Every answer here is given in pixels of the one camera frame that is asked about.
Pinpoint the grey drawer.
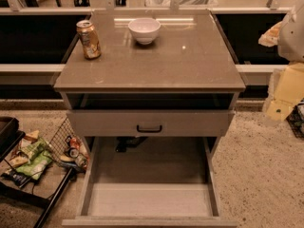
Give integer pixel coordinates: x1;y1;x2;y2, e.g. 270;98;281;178
63;137;238;228
66;110;235;137

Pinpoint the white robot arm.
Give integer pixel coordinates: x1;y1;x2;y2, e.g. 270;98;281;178
258;0;304;63

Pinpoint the grey drawer cabinet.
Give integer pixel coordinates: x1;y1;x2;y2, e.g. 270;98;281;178
52;9;247;144

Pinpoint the white ceramic bowl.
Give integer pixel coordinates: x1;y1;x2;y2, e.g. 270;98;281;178
128;18;161;45

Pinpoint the gold soda can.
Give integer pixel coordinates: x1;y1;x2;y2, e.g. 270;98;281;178
76;20;101;60

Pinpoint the red soda can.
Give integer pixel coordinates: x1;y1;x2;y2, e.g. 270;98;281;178
67;138;80;158

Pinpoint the green chip bag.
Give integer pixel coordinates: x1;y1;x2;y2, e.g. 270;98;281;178
16;138;52;181

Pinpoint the wire basket right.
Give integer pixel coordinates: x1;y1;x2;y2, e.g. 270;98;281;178
287;101;304;139

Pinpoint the wire basket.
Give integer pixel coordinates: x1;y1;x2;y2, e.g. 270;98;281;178
287;101;304;139
48;119;89;173

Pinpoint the wire basket left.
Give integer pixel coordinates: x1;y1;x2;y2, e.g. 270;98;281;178
48;119;89;173

